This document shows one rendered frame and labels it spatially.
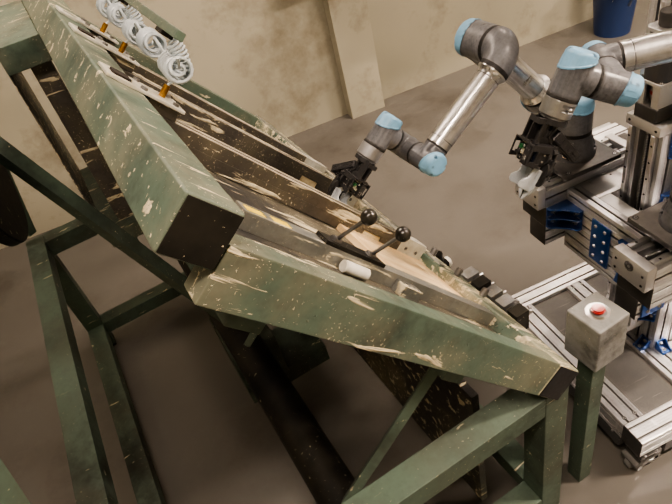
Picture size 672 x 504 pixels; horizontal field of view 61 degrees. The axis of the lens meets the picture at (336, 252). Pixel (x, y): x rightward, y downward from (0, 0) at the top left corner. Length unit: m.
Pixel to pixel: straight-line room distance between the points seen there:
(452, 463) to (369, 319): 0.69
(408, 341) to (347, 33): 3.71
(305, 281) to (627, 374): 1.85
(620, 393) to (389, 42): 3.42
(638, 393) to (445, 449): 1.07
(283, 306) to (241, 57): 3.75
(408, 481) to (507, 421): 0.32
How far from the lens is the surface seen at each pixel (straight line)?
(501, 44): 1.81
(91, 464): 2.05
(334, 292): 0.98
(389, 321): 1.11
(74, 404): 2.25
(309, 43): 4.72
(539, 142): 1.43
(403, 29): 5.02
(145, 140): 0.97
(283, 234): 1.19
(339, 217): 1.73
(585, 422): 2.19
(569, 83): 1.39
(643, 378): 2.59
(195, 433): 2.96
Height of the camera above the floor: 2.25
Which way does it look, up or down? 40 degrees down
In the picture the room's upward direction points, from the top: 16 degrees counter-clockwise
